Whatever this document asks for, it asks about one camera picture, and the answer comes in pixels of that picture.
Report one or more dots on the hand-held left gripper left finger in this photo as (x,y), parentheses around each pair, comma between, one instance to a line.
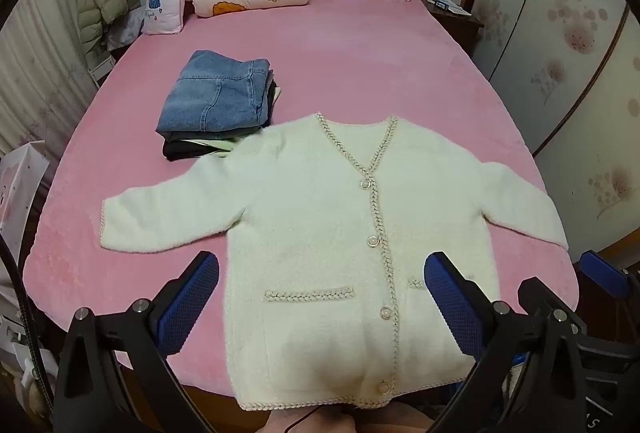
(190,298)

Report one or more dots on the wooden nightstand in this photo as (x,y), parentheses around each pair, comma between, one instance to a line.
(457,30)

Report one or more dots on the floral wardrobe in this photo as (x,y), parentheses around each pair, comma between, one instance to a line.
(565,38)

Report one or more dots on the papers on nightstand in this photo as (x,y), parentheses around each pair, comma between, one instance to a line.
(447,5)

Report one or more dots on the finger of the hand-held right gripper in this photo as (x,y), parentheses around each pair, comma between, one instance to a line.
(602,273)
(545,295)

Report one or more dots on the white paper bag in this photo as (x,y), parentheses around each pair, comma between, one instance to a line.
(20,193)

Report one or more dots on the pink bed blanket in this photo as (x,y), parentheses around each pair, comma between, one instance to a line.
(350,63)

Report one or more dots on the folded light green garment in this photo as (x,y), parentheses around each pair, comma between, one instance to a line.
(212,144)

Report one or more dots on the folded black garment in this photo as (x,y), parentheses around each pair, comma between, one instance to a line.
(187,150)

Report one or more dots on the folded blue jeans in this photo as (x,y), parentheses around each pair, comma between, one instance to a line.
(215,93)

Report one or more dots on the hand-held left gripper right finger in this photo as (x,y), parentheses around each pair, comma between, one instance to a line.
(450,308)

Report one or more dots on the white fuzzy cardigan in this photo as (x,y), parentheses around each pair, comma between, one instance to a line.
(310,223)

